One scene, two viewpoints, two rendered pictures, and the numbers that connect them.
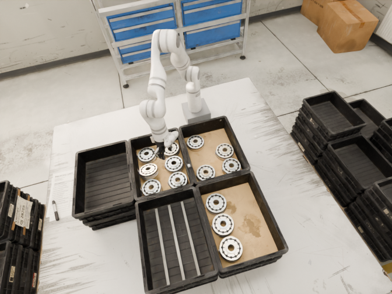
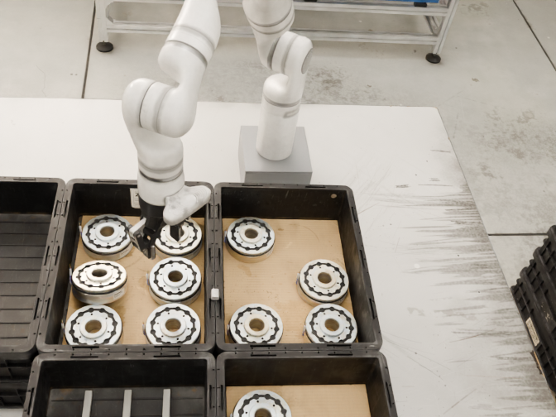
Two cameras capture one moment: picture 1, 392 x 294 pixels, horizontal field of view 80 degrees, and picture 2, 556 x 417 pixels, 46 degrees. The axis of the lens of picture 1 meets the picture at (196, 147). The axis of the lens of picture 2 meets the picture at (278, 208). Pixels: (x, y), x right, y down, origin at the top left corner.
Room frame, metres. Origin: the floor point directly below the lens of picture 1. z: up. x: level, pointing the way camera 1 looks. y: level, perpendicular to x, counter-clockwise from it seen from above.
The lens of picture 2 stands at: (-0.03, -0.01, 1.94)
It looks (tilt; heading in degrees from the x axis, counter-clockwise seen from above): 48 degrees down; 357
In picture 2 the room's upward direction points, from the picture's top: 10 degrees clockwise
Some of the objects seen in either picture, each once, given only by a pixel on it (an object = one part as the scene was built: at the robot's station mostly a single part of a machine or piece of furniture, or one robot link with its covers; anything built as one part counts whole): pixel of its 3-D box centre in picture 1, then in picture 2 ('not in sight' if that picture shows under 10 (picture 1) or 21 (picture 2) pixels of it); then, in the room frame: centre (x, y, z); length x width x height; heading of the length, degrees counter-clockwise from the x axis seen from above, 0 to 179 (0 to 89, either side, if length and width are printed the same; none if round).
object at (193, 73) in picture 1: (192, 79); (286, 69); (1.19, -0.03, 1.05); 0.09 x 0.09 x 0.17; 70
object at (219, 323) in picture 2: (212, 147); (290, 261); (0.75, -0.09, 0.92); 0.40 x 0.30 x 0.02; 9
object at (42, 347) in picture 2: (158, 161); (135, 260); (0.71, 0.21, 0.92); 0.40 x 0.30 x 0.02; 9
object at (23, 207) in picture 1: (23, 212); not in sight; (0.76, 1.31, 0.41); 0.31 x 0.02 x 0.16; 11
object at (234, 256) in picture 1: (231, 248); not in sight; (0.24, -0.10, 0.86); 0.10 x 0.10 x 0.01
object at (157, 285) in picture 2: (174, 163); (174, 278); (0.72, 0.13, 0.86); 0.10 x 0.10 x 0.01
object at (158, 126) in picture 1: (153, 116); (154, 127); (0.70, 0.16, 1.27); 0.09 x 0.07 x 0.15; 75
